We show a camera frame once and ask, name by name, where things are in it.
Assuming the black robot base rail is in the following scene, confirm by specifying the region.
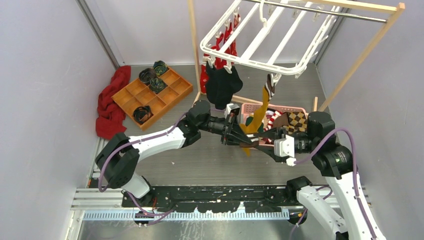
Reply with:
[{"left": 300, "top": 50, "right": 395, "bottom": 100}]
[{"left": 122, "top": 185, "right": 300, "bottom": 214}]

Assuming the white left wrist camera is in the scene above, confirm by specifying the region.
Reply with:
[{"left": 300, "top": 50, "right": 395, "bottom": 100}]
[{"left": 224, "top": 103, "right": 241, "bottom": 123}]

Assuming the white clip sock hanger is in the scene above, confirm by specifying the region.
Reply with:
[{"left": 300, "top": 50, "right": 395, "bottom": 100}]
[{"left": 198, "top": 0, "right": 342, "bottom": 78}]

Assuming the green sock in basket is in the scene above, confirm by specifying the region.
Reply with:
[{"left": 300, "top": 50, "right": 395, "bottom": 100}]
[{"left": 245, "top": 114, "right": 267, "bottom": 134}]

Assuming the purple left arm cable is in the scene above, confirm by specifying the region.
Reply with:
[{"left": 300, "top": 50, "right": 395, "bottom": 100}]
[{"left": 97, "top": 108, "right": 226, "bottom": 226}]

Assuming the brown yellow argyle sock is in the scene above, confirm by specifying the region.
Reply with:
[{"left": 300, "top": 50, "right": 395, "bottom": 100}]
[{"left": 273, "top": 111, "right": 308, "bottom": 134}]

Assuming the red white striped sock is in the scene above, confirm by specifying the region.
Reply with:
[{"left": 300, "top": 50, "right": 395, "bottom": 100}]
[{"left": 264, "top": 110, "right": 282, "bottom": 131}]

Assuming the wooden clothes rack frame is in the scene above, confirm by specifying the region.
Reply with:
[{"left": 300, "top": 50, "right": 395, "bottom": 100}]
[{"left": 187, "top": 0, "right": 407, "bottom": 114}]

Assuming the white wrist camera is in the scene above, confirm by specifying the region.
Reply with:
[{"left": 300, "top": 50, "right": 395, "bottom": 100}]
[
  {"left": 224, "top": 103, "right": 241, "bottom": 123},
  {"left": 273, "top": 135, "right": 296, "bottom": 167}
]

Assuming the black sock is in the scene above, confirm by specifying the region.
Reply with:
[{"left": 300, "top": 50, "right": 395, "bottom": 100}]
[{"left": 205, "top": 63, "right": 234, "bottom": 110}]

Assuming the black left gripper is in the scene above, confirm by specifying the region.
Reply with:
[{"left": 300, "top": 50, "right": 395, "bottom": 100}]
[{"left": 198, "top": 113, "right": 252, "bottom": 148}]

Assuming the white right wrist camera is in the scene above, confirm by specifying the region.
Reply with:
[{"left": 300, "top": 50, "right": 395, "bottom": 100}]
[{"left": 273, "top": 135, "right": 296, "bottom": 167}]

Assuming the rolled dark patterned sock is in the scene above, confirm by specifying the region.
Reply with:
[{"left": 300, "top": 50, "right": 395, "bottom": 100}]
[
  {"left": 138, "top": 67, "right": 157, "bottom": 86},
  {"left": 132, "top": 105, "right": 154, "bottom": 125},
  {"left": 153, "top": 60, "right": 169, "bottom": 76},
  {"left": 149, "top": 77, "right": 168, "bottom": 94}
]

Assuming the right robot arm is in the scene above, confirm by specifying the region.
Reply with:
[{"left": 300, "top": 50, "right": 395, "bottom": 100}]
[{"left": 249, "top": 111, "right": 385, "bottom": 240}]

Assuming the red cloth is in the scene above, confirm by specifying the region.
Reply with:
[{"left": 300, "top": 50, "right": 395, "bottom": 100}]
[{"left": 95, "top": 65, "right": 131, "bottom": 140}]

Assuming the pink laundry basket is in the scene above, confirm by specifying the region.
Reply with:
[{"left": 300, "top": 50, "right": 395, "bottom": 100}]
[{"left": 259, "top": 104, "right": 308, "bottom": 146}]

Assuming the red santa christmas sock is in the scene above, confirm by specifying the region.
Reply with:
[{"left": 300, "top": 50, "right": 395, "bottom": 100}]
[{"left": 211, "top": 33, "right": 226, "bottom": 69}]

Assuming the orange wooden compartment tray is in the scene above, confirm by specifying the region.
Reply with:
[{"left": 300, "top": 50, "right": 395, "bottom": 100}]
[{"left": 112, "top": 66, "right": 194, "bottom": 131}]

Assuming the metal hanger rod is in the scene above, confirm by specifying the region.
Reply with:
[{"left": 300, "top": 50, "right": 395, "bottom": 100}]
[{"left": 246, "top": 0, "right": 388, "bottom": 24}]

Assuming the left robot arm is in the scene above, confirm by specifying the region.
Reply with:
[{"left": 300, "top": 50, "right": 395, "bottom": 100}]
[{"left": 95, "top": 100, "right": 255, "bottom": 207}]

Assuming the red snowflake christmas sock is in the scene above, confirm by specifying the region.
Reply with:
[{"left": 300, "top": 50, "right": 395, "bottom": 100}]
[{"left": 199, "top": 63, "right": 209, "bottom": 94}]

